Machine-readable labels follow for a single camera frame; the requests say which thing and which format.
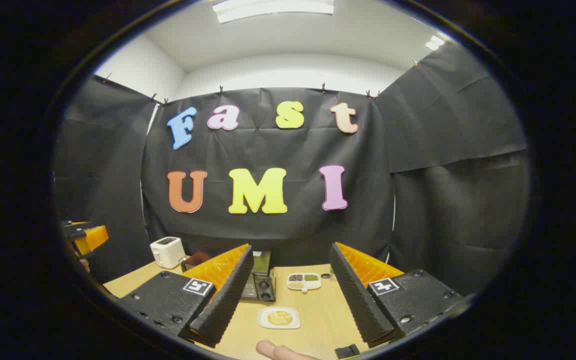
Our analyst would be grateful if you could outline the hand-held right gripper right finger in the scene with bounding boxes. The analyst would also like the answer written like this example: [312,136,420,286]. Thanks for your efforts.
[329,242,464,348]

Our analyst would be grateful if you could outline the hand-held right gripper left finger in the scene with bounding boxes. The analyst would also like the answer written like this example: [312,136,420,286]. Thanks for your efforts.
[117,243,255,349]

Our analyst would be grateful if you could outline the black electric oven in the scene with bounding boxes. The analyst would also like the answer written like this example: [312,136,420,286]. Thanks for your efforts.
[182,250,277,304]

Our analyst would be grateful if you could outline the round golden bread bun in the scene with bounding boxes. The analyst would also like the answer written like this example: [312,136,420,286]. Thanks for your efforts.
[267,310,293,327]

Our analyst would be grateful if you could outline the white square plate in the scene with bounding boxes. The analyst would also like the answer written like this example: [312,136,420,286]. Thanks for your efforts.
[257,306,301,330]

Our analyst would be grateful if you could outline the white divided dish with beans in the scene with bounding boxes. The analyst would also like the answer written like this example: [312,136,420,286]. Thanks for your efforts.
[286,272,322,293]

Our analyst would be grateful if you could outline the white toaster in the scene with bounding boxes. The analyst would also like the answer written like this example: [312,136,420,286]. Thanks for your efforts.
[150,236,187,270]

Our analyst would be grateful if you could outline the black backdrop cloth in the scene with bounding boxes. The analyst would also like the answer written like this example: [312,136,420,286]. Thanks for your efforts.
[53,40,531,296]

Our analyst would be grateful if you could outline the long ceiling light panel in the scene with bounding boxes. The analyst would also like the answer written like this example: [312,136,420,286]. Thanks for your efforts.
[212,0,335,24]

